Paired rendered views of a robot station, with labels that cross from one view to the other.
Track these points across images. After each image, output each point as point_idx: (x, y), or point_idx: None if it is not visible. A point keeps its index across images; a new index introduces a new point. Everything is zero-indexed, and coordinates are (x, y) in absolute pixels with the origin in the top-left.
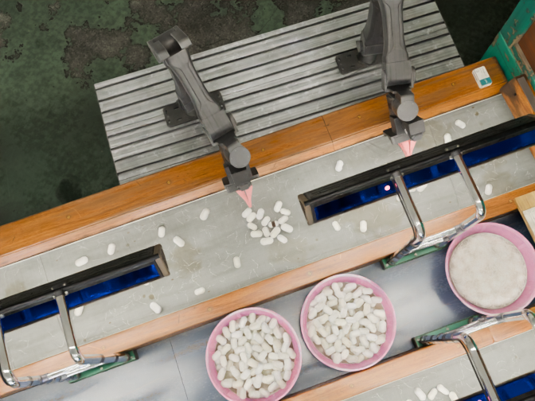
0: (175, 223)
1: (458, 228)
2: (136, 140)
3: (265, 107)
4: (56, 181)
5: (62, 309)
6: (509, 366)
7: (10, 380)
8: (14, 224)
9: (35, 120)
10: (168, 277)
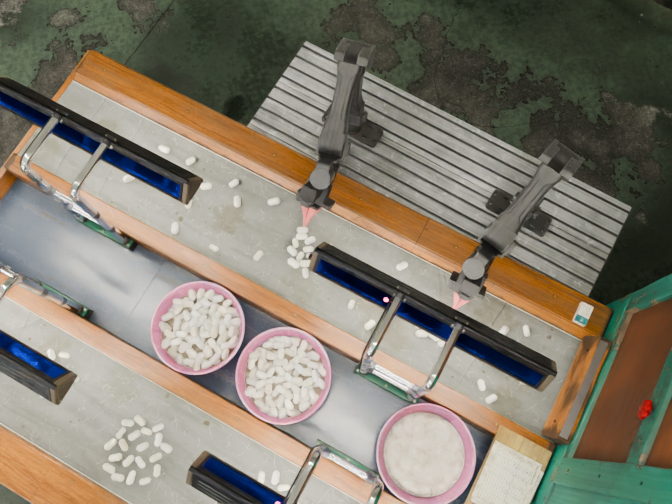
0: (248, 187)
1: (415, 388)
2: (290, 107)
3: (403, 174)
4: (236, 92)
5: (96, 154)
6: None
7: (23, 164)
8: (150, 82)
9: (267, 35)
10: (205, 217)
